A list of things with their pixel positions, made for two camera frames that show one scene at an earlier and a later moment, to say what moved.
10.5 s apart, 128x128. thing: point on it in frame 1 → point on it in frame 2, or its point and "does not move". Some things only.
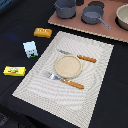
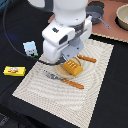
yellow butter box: (15, 70) does not move
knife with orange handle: (85, 58) does not move
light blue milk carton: (30, 49) does not move
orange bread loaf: (43, 32) → (73, 67)
